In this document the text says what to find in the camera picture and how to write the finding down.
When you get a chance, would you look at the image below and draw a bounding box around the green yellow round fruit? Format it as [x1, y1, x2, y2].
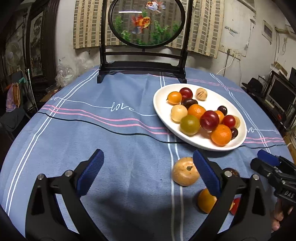
[180, 115, 200, 136]

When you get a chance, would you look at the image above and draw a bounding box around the dark brown passionfruit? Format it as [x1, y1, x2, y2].
[224, 168, 240, 177]

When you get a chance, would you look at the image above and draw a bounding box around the computer monitor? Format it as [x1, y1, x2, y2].
[267, 75, 295, 112]

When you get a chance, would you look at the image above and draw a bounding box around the black metal shelf rack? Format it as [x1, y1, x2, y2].
[257, 70, 295, 130]

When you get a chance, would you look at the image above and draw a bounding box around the white oval plate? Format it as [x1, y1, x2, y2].
[153, 83, 247, 151]

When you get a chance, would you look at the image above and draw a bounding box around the small dark red fruit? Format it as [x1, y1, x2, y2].
[182, 99, 198, 109]

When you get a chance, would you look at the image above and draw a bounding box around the golden brown round fruit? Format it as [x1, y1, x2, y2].
[233, 116, 241, 129]

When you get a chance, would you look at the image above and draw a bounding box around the person's right hand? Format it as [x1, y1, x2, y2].
[271, 198, 284, 232]

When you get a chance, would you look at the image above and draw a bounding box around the large red plum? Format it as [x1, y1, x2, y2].
[179, 87, 193, 101]

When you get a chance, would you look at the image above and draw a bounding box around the small yellow orange fruit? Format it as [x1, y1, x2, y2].
[197, 188, 217, 214]

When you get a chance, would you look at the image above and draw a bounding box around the goldfish round screen ornament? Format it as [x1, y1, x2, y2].
[97, 1, 193, 83]

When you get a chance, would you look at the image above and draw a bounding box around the dark red plum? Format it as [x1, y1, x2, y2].
[200, 110, 220, 132]

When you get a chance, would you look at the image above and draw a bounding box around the pale yellow round fruit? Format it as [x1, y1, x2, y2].
[171, 104, 188, 123]

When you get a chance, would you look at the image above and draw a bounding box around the small dark plum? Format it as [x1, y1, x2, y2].
[217, 105, 228, 116]

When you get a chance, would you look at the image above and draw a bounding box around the large orange mandarin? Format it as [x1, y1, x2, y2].
[211, 125, 232, 146]
[188, 104, 206, 120]

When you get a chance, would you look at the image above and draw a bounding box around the striped beige curtain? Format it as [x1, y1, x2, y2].
[73, 1, 225, 58]

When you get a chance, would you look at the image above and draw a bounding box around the black hat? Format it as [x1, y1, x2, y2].
[242, 78, 263, 94]

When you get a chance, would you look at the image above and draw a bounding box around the dark brown mangosteen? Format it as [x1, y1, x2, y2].
[231, 128, 238, 140]

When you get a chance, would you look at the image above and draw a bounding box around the dark framed painting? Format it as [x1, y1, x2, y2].
[26, 0, 59, 84]

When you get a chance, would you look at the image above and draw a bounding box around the wall power strip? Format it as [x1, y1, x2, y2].
[219, 44, 242, 60]

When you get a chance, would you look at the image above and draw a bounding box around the tan striped melon fruit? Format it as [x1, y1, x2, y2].
[195, 88, 208, 101]

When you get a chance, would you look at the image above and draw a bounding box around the yellow orange persimmon fruit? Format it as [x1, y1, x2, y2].
[166, 91, 182, 105]

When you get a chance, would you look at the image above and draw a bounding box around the standing fan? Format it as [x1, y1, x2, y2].
[5, 42, 23, 74]

